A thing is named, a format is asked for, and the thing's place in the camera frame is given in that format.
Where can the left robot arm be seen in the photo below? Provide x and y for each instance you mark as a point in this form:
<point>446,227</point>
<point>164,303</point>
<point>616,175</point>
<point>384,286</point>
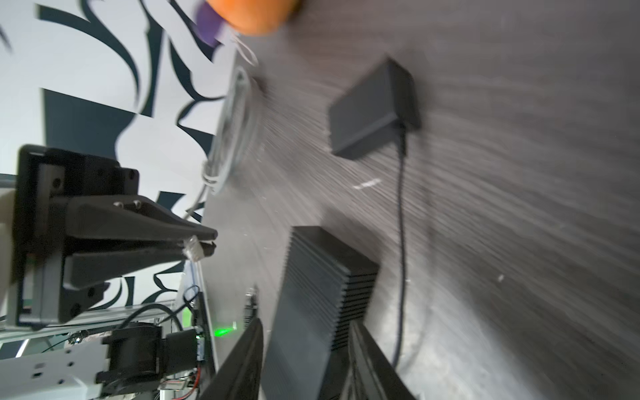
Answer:
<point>135,357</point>

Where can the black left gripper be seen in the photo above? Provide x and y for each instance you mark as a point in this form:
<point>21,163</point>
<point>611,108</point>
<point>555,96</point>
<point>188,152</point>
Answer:
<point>51,288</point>

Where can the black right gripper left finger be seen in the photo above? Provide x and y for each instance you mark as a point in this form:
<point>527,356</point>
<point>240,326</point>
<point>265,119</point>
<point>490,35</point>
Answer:
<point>240,375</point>

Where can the orange plush toy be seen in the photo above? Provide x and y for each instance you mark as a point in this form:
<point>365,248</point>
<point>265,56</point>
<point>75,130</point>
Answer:
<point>249,18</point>

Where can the black power adapter with cable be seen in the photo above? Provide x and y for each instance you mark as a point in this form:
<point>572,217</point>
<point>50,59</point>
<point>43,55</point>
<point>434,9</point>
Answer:
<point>381,108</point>

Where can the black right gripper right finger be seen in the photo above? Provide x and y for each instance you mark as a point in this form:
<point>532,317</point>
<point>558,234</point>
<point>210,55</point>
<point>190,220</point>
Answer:
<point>372,375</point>

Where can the black network switch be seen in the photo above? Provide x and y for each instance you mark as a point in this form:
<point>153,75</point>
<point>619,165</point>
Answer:
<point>326,285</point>

